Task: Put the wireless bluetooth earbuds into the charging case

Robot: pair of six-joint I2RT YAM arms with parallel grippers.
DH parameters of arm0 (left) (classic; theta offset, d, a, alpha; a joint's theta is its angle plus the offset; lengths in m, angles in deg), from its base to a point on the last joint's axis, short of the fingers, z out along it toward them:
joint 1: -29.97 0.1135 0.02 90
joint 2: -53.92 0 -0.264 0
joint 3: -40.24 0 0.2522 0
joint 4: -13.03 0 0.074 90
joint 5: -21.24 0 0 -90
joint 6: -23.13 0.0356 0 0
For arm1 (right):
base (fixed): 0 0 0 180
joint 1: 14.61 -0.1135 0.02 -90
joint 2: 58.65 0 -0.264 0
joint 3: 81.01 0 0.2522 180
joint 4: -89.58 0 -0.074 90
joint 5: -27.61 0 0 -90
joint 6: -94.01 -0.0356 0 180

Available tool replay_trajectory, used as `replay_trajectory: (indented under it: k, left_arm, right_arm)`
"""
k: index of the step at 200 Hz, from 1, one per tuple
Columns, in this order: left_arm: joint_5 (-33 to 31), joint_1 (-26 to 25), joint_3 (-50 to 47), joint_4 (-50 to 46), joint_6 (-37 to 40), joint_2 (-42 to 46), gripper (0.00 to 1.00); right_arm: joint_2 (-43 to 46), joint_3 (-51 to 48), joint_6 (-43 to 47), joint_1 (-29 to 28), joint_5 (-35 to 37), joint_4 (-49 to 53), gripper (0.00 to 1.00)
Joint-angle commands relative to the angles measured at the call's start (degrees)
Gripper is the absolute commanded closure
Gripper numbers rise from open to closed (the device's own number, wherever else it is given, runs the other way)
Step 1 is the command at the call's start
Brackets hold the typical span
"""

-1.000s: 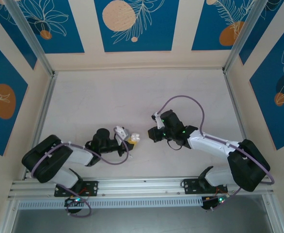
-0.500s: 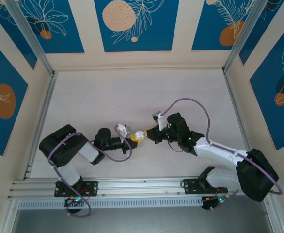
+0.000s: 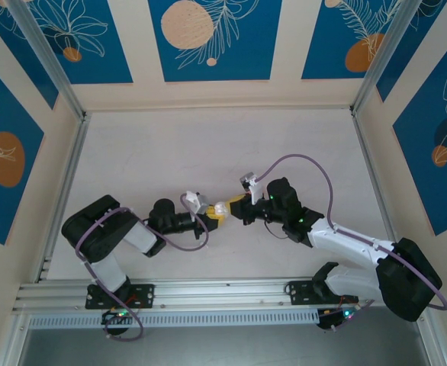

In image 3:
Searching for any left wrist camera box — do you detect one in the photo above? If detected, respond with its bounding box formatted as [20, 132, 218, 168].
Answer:
[185, 190, 212, 215]

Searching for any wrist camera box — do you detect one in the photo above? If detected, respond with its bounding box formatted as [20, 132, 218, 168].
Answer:
[239, 172, 265, 204]
[185, 190, 212, 215]

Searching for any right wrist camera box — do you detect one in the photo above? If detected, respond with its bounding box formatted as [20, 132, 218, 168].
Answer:
[239, 172, 265, 204]

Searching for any thin black wire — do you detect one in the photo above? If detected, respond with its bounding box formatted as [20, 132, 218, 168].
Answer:
[263, 222, 288, 240]

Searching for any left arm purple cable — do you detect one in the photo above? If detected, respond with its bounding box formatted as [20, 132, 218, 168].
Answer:
[74, 192, 210, 341]

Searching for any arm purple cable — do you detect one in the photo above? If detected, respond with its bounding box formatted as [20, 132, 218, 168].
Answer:
[74, 192, 210, 341]
[257, 153, 447, 332]

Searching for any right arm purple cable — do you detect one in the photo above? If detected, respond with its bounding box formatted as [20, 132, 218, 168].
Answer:
[257, 153, 447, 332]

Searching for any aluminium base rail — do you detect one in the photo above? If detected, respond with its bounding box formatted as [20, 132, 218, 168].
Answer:
[11, 276, 433, 312]

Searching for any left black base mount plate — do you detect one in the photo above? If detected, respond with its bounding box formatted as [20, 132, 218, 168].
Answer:
[85, 284, 156, 310]

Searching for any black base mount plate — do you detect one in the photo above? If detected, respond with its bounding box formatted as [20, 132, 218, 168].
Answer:
[286, 281, 360, 306]
[85, 284, 156, 310]

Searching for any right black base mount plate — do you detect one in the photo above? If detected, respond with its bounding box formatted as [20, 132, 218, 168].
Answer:
[286, 281, 360, 306]

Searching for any aluminium side rail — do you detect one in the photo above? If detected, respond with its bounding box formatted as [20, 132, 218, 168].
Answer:
[351, 110, 402, 245]
[36, 114, 92, 283]

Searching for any grey slotted cable duct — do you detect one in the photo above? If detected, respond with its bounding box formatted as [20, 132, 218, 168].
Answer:
[28, 309, 320, 329]

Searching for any aluminium corner post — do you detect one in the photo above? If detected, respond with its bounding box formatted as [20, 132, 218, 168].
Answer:
[349, 0, 447, 115]
[8, 0, 87, 120]

